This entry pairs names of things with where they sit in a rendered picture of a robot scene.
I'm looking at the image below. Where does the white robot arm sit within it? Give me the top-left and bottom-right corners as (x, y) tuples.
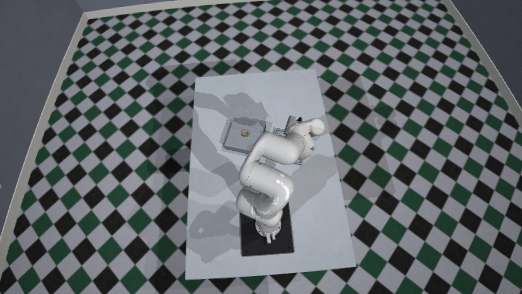
(236, 115), (324, 243)

